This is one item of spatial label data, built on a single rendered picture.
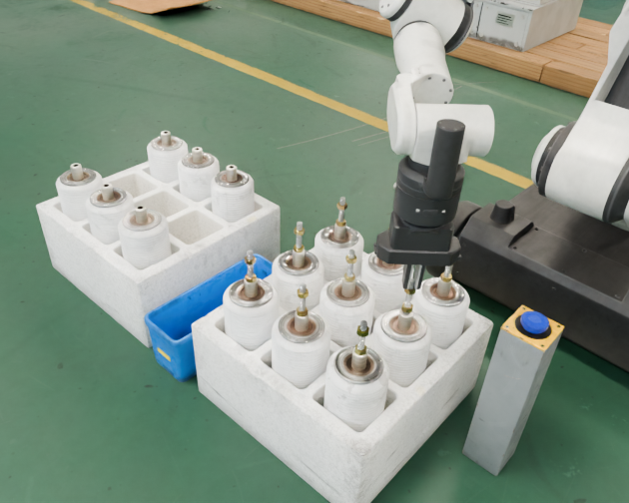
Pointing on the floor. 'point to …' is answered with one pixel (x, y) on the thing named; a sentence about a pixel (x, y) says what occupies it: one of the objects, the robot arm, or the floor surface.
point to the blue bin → (180, 362)
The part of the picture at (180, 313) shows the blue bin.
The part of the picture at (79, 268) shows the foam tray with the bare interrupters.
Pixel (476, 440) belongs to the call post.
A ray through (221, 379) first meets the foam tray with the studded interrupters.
